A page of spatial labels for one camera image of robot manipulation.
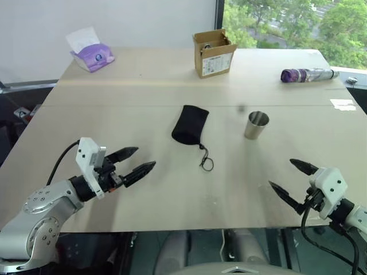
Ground white paper label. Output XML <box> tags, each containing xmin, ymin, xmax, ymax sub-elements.
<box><xmin>329</xmin><ymin>99</ymin><xmax>357</xmax><ymax>112</ymax></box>

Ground open cardboard box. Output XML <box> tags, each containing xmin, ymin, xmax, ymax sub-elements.
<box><xmin>192</xmin><ymin>28</ymin><xmax>239</xmax><ymax>79</ymax></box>

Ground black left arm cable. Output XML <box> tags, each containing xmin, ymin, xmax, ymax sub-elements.
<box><xmin>46</xmin><ymin>140</ymin><xmax>80</xmax><ymax>186</ymax></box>

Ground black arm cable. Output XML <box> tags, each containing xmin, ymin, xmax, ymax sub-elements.
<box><xmin>46</xmin><ymin>140</ymin><xmax>80</xmax><ymax>186</ymax></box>
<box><xmin>300</xmin><ymin>187</ymin><xmax>361</xmax><ymax>275</ymax></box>

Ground silver robot torso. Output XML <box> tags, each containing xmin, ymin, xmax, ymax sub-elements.
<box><xmin>160</xmin><ymin>229</ymin><xmax>290</xmax><ymax>275</ymax></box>

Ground stainless steel cup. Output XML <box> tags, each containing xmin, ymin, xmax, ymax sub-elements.
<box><xmin>244</xmin><ymin>111</ymin><xmax>271</xmax><ymax>140</ymax></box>

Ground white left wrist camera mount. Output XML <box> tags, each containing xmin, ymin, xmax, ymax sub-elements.
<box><xmin>75</xmin><ymin>137</ymin><xmax>108</xmax><ymax>201</ymax></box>

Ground purple tissue pack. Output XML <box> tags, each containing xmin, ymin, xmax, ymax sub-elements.
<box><xmin>65</xmin><ymin>26</ymin><xmax>116</xmax><ymax>73</ymax></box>

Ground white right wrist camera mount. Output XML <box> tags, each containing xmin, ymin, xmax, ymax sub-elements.
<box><xmin>309</xmin><ymin>167</ymin><xmax>348</xmax><ymax>220</ymax></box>

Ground folded purple umbrella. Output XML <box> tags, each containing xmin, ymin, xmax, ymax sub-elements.
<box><xmin>280</xmin><ymin>68</ymin><xmax>340</xmax><ymax>84</ymax></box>

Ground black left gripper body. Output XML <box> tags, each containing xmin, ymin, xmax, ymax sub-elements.
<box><xmin>93</xmin><ymin>156</ymin><xmax>127</xmax><ymax>194</ymax></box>

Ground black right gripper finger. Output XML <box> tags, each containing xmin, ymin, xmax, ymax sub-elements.
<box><xmin>289</xmin><ymin>158</ymin><xmax>319</xmax><ymax>176</ymax></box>
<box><xmin>268</xmin><ymin>180</ymin><xmax>308</xmax><ymax>215</ymax></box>

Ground black drawstring pouch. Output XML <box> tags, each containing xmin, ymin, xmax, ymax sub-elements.
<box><xmin>171</xmin><ymin>105</ymin><xmax>215</xmax><ymax>173</ymax></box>

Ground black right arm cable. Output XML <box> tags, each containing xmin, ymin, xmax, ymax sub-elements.
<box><xmin>300</xmin><ymin>187</ymin><xmax>361</xmax><ymax>275</ymax></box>

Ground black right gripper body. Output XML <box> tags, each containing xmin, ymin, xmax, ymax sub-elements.
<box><xmin>303</xmin><ymin>186</ymin><xmax>326</xmax><ymax>213</ymax></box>

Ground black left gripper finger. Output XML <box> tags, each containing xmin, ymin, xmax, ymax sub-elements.
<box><xmin>123</xmin><ymin>160</ymin><xmax>157</xmax><ymax>188</ymax></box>
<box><xmin>107</xmin><ymin>146</ymin><xmax>139</xmax><ymax>164</ymax></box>

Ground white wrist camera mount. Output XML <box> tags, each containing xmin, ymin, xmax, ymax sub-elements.
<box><xmin>75</xmin><ymin>137</ymin><xmax>108</xmax><ymax>201</ymax></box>
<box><xmin>309</xmin><ymin>167</ymin><xmax>348</xmax><ymax>220</ymax></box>

